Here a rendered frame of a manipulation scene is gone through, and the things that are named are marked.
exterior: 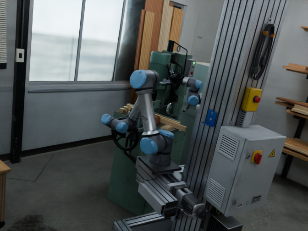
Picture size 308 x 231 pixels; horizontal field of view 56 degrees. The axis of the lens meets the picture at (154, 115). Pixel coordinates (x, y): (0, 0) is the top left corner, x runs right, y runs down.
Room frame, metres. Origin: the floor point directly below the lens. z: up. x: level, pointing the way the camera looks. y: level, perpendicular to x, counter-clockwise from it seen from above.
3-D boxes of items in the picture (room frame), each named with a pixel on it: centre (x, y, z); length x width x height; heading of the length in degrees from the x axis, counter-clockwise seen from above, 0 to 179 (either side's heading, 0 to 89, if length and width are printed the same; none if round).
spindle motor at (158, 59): (2.57, 0.04, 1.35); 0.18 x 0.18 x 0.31
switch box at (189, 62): (2.77, -0.25, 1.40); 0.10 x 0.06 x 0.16; 149
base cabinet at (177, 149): (2.68, -0.02, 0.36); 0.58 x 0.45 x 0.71; 149
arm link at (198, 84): (2.27, -0.27, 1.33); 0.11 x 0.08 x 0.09; 59
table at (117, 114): (2.48, 0.09, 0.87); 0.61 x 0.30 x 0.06; 59
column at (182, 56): (2.82, -0.11, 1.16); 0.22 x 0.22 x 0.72; 59
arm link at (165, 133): (1.84, -0.10, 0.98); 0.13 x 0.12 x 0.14; 147
